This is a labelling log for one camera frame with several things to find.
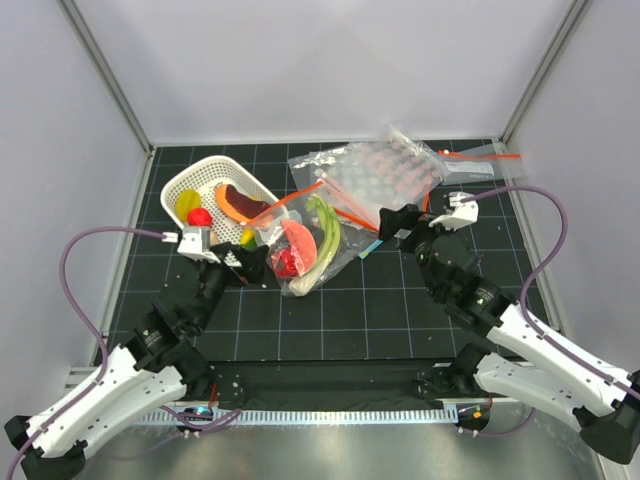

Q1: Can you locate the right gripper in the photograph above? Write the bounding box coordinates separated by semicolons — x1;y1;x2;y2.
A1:
379;203;463;298

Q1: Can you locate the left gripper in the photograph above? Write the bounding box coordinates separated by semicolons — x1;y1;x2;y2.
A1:
192;241;268;333

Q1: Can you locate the red toy bell pepper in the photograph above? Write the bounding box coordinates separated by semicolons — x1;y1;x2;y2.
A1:
271;247;299;279

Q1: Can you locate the toy watermelon slice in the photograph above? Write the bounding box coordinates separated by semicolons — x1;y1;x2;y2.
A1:
281;219;317;276

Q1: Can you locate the green toy celery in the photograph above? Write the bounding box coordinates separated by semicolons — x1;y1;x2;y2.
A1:
289;194;342;297

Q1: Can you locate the clear orange zip bag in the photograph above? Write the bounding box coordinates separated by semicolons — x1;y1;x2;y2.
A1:
246;181;348;297

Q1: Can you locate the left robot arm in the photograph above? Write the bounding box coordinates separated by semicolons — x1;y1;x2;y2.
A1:
4;243;268;479

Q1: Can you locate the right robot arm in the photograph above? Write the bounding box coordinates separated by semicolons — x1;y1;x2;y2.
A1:
379;204;639;465

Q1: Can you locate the zip bag with label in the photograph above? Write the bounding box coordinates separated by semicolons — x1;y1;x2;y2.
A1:
438;142;527;185

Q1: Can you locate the pile of zip bags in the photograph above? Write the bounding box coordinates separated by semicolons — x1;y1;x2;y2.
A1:
288;125;444;231

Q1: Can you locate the toy steak orange brown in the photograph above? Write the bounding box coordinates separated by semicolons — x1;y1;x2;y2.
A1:
215;184;271;223

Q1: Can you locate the red toy strawberry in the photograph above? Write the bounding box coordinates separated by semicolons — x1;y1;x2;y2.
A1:
187;207;213;228

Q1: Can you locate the yellow toy fruit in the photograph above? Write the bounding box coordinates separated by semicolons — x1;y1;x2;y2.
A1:
175;189;201;222

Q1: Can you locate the white plastic basket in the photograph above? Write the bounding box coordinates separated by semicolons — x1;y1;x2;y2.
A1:
160;155;277;265

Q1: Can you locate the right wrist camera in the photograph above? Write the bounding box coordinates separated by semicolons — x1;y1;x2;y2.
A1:
429;191;479;231

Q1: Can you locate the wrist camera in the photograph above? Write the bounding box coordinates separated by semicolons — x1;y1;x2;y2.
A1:
177;226;221;263
429;191;479;231

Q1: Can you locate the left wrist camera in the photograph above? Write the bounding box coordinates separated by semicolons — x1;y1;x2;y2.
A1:
177;226;221;263

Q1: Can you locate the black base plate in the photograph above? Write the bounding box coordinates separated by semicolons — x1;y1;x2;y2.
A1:
181;359;488;412

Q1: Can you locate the slotted cable duct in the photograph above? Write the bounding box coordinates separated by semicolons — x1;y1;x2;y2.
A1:
133;405;458;426

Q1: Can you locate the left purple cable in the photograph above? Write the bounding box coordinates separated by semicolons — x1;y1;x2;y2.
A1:
3;226;244;480

